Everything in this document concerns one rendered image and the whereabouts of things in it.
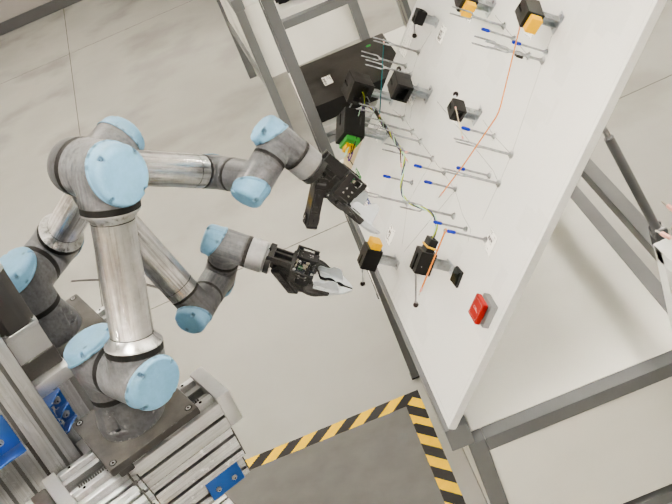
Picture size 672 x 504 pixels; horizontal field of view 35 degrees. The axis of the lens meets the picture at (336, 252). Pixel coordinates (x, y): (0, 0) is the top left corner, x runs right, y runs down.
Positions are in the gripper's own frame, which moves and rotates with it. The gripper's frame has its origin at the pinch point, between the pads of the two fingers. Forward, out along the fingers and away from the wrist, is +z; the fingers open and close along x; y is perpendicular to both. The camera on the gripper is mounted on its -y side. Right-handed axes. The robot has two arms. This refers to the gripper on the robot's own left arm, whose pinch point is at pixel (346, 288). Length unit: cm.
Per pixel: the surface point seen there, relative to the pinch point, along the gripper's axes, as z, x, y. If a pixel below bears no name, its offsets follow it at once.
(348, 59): -21, 107, -62
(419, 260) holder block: 14.0, 9.7, 6.7
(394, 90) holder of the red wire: -4, 61, -5
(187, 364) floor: -48, 33, -197
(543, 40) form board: 23, 51, 45
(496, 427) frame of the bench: 42.2, -20.4, -1.3
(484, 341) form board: 31.3, -9.7, 18.0
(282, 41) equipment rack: -39, 83, -30
